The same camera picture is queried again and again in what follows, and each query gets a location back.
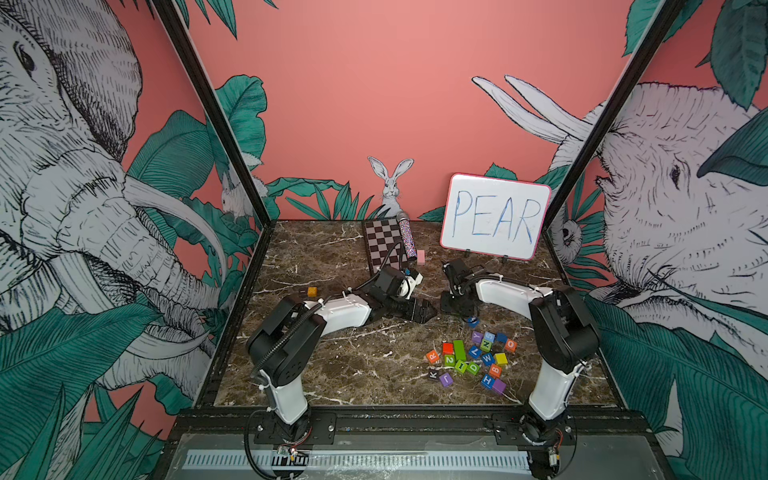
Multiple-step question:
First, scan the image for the tall green block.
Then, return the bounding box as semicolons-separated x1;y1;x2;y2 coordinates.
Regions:
452;340;467;362

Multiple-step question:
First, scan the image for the whiteboard with PEAR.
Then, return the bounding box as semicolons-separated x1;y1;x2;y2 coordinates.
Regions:
440;174;552;260

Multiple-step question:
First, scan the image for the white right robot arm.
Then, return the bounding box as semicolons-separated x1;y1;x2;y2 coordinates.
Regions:
441;259;600;421

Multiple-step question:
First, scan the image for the orange B block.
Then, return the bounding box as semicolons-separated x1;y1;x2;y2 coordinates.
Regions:
489;364;502;379

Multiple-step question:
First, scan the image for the black right frame post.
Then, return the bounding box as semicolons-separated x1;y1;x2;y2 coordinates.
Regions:
541;0;688;232

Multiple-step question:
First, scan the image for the blue H block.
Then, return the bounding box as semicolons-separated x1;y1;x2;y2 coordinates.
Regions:
481;374;495;389

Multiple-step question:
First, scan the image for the black left frame post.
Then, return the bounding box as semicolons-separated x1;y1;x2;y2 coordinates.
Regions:
149;0;272;229

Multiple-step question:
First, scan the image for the purple block front right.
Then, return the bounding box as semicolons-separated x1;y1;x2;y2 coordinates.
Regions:
492;379;506;395

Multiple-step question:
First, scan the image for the black frame post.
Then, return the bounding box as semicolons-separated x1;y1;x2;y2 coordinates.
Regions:
149;0;272;229
541;0;688;232

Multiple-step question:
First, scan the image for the orange R block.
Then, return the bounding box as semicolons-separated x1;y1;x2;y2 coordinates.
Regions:
426;350;440;364

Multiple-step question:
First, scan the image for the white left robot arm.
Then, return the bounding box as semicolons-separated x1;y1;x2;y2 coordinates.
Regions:
246;266;437;427

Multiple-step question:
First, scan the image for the white vented strip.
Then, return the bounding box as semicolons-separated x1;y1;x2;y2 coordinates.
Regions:
181;449;533;474

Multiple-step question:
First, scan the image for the orange O block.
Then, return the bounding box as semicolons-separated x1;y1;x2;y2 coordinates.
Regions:
504;339;518;353

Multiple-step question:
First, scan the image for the glittery pink tube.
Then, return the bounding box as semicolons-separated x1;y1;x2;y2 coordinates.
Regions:
396;211;418;261

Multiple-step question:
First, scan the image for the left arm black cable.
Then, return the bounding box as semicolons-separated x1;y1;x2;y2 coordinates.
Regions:
242;407;289;480

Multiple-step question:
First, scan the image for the dark red chessboard box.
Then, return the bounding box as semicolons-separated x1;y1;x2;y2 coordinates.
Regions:
363;218;409;275

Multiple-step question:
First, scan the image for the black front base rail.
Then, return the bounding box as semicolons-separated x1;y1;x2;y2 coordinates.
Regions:
169;405;651;449

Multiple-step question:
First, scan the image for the purple block front left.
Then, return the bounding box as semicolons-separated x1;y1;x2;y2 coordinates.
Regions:
439;373;454;388

